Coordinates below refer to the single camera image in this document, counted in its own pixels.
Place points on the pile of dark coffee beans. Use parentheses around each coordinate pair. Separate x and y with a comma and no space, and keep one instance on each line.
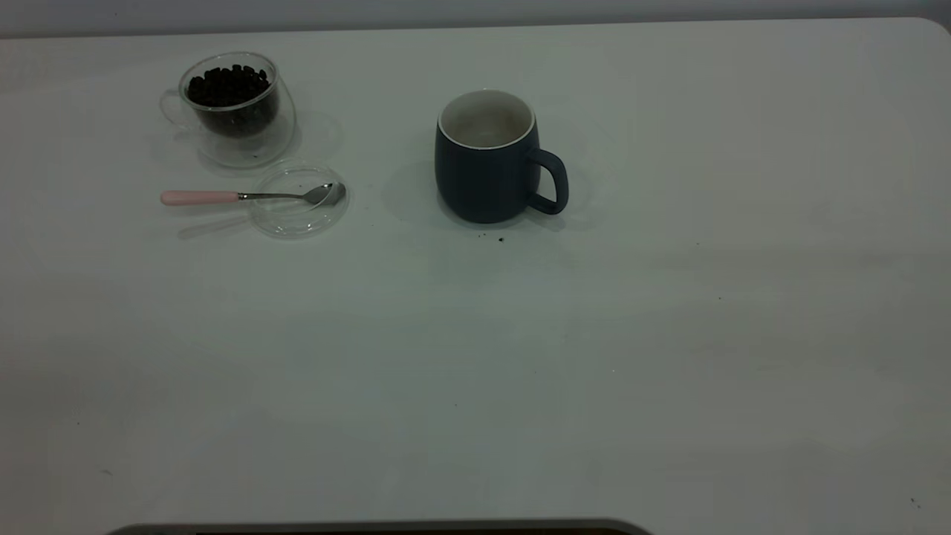
(230,93)

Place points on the dark grey ceramic mug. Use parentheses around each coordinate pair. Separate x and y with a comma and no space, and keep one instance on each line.
(483,182)

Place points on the clear round glass lid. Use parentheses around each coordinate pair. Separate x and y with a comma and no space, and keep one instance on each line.
(293,219)

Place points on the clear double-wall glass cup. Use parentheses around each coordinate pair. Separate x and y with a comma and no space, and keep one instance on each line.
(249,145)

